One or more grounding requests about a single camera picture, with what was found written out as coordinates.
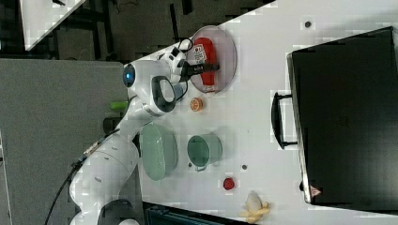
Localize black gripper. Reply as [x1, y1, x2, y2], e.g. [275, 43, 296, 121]
[177, 59, 220, 83]

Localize red plush ketchup bottle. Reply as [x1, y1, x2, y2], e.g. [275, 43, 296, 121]
[193, 37, 217, 86]

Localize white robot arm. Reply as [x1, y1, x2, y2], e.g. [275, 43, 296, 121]
[69, 47, 220, 225]

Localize translucent grey round plate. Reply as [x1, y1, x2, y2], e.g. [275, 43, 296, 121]
[187, 25, 237, 93]

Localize orange slice toy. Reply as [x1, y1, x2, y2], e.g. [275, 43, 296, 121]
[190, 97, 204, 112]

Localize blue bowl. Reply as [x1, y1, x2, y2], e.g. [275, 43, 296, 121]
[174, 83, 184, 101]

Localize green measuring cup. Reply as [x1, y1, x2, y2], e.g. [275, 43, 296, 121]
[187, 133, 222, 173]

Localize green colander basket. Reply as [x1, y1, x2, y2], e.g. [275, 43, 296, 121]
[140, 124, 178, 181]

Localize red tomato toy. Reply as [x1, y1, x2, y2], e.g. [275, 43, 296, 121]
[223, 177, 235, 190]

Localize silver toaster oven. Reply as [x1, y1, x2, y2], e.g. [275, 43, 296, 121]
[286, 26, 398, 215]

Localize plush peeled banana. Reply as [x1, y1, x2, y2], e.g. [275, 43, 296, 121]
[238, 191, 270, 224]

